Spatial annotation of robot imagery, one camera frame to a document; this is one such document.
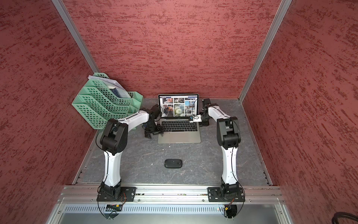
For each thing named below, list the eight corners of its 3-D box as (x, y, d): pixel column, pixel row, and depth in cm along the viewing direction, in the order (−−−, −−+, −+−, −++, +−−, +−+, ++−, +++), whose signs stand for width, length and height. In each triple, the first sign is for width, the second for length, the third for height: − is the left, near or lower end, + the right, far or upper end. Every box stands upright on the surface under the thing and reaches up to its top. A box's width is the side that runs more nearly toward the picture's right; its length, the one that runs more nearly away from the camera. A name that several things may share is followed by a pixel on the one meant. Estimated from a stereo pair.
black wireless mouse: (164, 168, 85) (163, 167, 84) (165, 160, 89) (164, 158, 87) (182, 168, 85) (182, 167, 84) (182, 160, 89) (182, 158, 87)
